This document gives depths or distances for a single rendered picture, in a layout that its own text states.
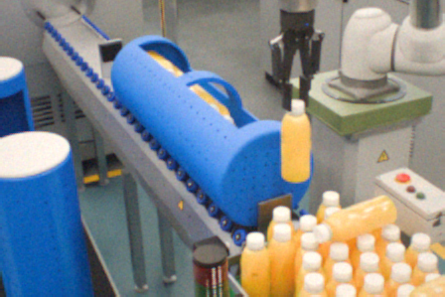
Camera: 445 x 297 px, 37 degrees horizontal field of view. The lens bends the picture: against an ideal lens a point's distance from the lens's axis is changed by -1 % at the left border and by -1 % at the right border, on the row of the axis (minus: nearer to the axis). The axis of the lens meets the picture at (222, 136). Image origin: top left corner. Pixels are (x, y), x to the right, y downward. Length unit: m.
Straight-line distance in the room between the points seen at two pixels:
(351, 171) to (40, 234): 1.04
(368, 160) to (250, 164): 0.72
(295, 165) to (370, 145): 0.75
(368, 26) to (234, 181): 0.79
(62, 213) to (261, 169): 0.69
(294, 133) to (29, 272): 1.03
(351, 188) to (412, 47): 0.53
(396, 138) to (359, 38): 0.38
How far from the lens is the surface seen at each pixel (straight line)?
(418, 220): 1.68
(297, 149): 1.57
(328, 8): 4.19
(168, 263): 3.08
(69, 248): 2.19
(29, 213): 2.07
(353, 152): 2.29
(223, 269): 1.21
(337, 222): 1.49
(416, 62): 2.22
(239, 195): 1.72
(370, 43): 2.23
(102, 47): 2.83
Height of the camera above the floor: 1.99
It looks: 27 degrees down
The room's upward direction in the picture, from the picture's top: 2 degrees counter-clockwise
